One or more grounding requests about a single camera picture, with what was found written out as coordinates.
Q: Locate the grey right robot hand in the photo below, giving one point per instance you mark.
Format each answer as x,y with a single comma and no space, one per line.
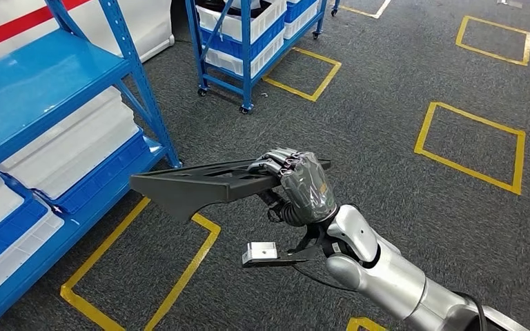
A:
306,187

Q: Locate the black license plate frame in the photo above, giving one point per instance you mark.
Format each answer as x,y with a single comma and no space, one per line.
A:
192,187

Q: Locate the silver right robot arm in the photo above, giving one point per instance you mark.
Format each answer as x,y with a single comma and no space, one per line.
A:
384,274

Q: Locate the blue metal shelf rack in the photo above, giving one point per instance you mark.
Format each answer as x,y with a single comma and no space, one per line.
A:
41,82

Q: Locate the blue wheeled cart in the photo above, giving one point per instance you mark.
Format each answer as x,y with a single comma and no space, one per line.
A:
246,68

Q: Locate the blue plastic bin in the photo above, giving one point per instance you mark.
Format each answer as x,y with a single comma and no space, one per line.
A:
105,178
228,45
9,233
299,8

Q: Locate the white car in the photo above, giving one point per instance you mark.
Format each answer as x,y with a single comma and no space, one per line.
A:
146,27

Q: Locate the red barrier belt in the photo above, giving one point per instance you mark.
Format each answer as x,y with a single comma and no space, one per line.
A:
9,29

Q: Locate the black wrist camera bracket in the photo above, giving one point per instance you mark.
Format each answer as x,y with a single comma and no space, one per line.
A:
292,260

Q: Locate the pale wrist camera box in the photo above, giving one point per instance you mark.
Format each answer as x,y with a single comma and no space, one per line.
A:
260,251

